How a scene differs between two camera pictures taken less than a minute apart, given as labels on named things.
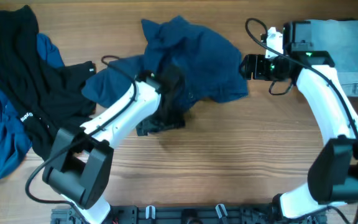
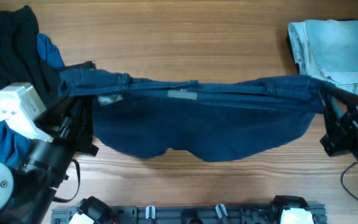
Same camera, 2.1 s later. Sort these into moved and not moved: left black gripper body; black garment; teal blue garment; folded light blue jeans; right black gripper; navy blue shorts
Moved: right black gripper; left black gripper body; navy blue shorts
Not moved: black garment; teal blue garment; folded light blue jeans
